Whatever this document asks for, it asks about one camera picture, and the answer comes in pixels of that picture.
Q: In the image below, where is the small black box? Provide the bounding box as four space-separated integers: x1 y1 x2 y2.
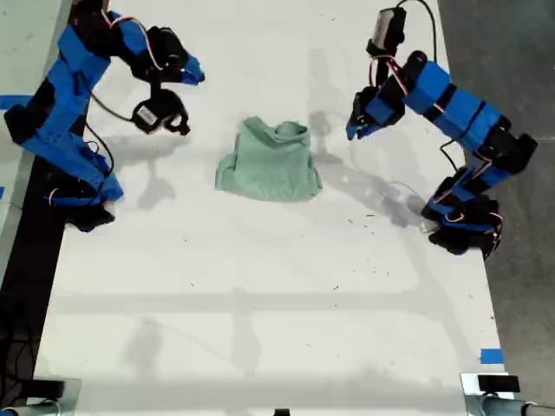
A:
31 378 67 400
477 374 521 395

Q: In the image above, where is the square blue tape piece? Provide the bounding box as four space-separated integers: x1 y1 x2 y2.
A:
480 348 506 366

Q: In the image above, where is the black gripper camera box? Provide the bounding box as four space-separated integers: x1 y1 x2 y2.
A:
130 88 193 136
365 6 409 58

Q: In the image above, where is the grey pipe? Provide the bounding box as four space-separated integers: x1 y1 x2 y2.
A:
480 395 555 416

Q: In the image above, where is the long blue tape strip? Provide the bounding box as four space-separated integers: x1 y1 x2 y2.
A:
0 94 35 110

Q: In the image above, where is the black floor cable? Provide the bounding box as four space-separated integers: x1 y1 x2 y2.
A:
0 298 42 393

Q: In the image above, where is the pale green t-shirt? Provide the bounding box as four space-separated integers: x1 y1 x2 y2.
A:
215 115 324 204

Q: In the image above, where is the black camera cable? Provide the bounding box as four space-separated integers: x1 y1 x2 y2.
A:
395 0 467 175
84 91 135 177

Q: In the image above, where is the metal corner bracket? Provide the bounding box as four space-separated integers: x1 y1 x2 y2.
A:
460 371 522 416
29 375 84 409

